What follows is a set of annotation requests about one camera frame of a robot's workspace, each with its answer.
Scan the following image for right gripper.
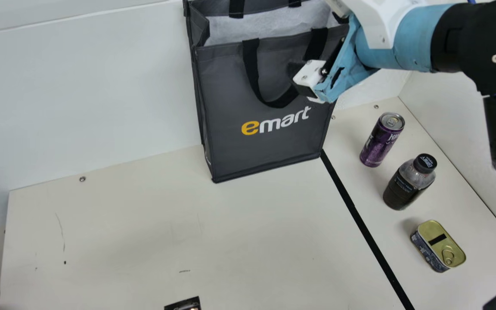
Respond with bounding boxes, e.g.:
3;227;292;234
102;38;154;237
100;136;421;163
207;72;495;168
287;4;454;104

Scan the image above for rectangular tin with gold lid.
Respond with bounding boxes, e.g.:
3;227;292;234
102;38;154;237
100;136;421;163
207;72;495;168
410;220;467;273

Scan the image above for dark grey bag with straps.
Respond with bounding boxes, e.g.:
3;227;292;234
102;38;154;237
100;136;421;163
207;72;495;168
183;0;351;184

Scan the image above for dark coffee bottle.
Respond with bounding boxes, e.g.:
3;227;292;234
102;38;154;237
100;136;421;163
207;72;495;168
382;153;438;211

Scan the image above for small square scanner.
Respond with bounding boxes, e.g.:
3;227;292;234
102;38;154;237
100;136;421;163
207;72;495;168
164;296;202;310

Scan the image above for purple can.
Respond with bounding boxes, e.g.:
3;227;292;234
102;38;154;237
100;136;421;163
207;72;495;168
359;112;406;168

